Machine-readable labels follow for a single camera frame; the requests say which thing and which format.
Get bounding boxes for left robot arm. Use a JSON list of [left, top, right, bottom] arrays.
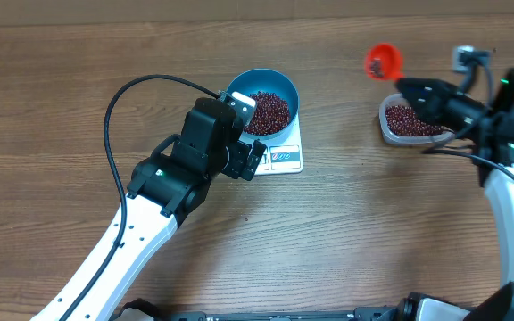
[[34, 92, 265, 320]]

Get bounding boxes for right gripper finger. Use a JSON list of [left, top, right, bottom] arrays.
[[394, 78, 457, 101], [402, 91, 444, 125]]

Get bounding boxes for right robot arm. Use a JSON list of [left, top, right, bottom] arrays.
[[394, 68, 514, 320]]

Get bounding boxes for red scoop with blue handle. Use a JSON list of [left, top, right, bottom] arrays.
[[364, 43, 404, 81]]

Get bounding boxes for blue plastic bowl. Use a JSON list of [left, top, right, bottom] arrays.
[[226, 69, 300, 140]]

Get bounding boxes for red beans in bowl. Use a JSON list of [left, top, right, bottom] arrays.
[[244, 91, 291, 136]]

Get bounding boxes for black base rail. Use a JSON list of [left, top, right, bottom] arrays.
[[109, 299, 417, 321]]

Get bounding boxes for clear plastic container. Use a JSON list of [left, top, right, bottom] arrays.
[[378, 94, 453, 146]]

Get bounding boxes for white digital kitchen scale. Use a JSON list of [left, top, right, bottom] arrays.
[[255, 115, 303, 176]]

